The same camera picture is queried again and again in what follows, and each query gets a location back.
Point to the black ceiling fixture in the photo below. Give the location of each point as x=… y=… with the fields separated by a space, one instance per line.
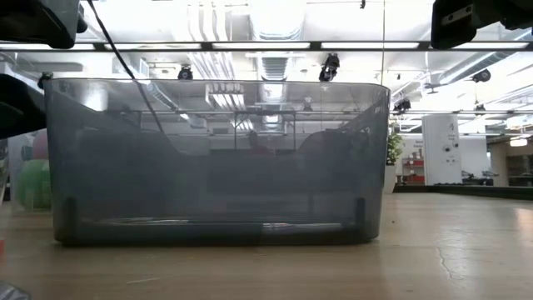
x=185 y=74
x=481 y=75
x=329 y=68
x=45 y=79
x=401 y=105

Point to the white cabinet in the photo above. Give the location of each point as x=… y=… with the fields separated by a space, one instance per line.
x=441 y=150

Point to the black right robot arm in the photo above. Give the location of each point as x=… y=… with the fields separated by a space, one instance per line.
x=508 y=12

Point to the person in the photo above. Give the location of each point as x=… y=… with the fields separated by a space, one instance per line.
x=260 y=148

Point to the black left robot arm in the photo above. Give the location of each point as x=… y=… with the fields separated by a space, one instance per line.
x=37 y=21

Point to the shelf with red boxes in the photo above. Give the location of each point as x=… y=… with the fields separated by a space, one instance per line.
x=414 y=171

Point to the smoked grey plastic bin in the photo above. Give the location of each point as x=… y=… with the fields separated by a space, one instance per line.
x=216 y=166

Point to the green plant in white pot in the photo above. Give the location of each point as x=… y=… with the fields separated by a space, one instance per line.
x=395 y=150

